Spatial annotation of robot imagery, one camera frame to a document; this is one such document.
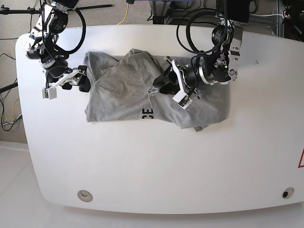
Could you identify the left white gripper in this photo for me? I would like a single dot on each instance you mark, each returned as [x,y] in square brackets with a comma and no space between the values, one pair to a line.
[178,80]

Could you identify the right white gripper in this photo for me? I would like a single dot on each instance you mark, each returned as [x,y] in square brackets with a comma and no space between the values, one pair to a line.
[68,79]

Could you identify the grey T-shirt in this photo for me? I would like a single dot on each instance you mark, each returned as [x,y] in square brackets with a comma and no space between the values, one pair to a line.
[121,89]

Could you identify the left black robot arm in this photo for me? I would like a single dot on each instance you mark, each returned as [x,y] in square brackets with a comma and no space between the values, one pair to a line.
[219,64]

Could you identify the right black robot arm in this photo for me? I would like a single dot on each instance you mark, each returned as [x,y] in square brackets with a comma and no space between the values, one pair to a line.
[42,45]

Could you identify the black tripod stand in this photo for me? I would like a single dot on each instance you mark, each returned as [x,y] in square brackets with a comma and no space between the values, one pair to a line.
[17,16]

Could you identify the left table grommet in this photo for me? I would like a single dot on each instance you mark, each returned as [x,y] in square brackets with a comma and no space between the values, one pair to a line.
[85,196]

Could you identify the table grommet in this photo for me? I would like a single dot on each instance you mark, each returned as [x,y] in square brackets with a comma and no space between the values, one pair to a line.
[287,193]
[85,196]

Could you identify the right table grommet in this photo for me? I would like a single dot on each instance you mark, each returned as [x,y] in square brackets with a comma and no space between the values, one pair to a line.
[287,193]

